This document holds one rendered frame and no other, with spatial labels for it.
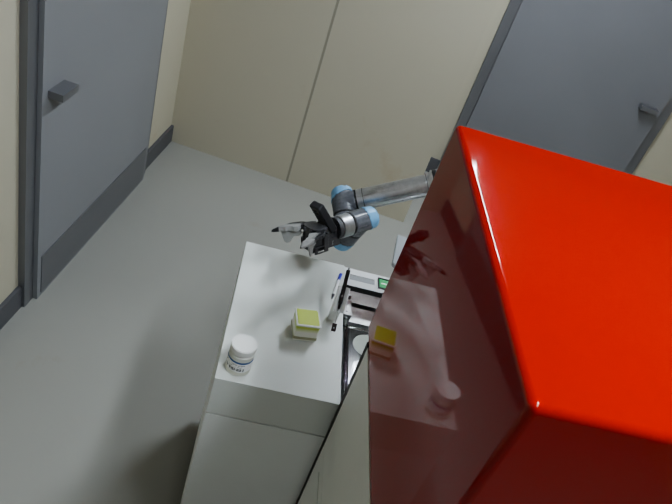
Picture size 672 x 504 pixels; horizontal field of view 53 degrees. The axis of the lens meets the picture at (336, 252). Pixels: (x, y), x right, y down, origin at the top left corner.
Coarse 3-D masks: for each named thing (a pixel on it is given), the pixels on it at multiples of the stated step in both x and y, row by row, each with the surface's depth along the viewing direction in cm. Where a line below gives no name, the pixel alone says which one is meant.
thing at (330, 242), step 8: (304, 224) 204; (312, 224) 204; (320, 224) 204; (336, 224) 208; (304, 232) 205; (312, 232) 202; (328, 232) 206; (336, 232) 208; (320, 240) 204; (328, 240) 204; (336, 240) 209; (304, 248) 207; (320, 248) 205
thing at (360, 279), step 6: (354, 270) 233; (354, 276) 231; (360, 276) 232; (366, 276) 233; (372, 276) 234; (378, 276) 235; (348, 282) 227; (354, 282) 228; (360, 282) 229; (366, 282) 231; (372, 282) 232; (366, 288) 227; (372, 288) 228
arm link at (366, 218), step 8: (360, 208) 215; (368, 208) 215; (352, 216) 210; (360, 216) 211; (368, 216) 213; (376, 216) 215; (360, 224) 211; (368, 224) 213; (376, 224) 216; (360, 232) 214
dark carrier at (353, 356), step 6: (348, 330) 218; (354, 330) 218; (348, 336) 215; (354, 336) 216; (348, 342) 213; (348, 348) 211; (354, 348) 212; (348, 354) 209; (354, 354) 209; (360, 354) 210; (348, 360) 207; (354, 360) 207; (348, 366) 204; (354, 366) 205; (348, 372) 203; (348, 378) 201
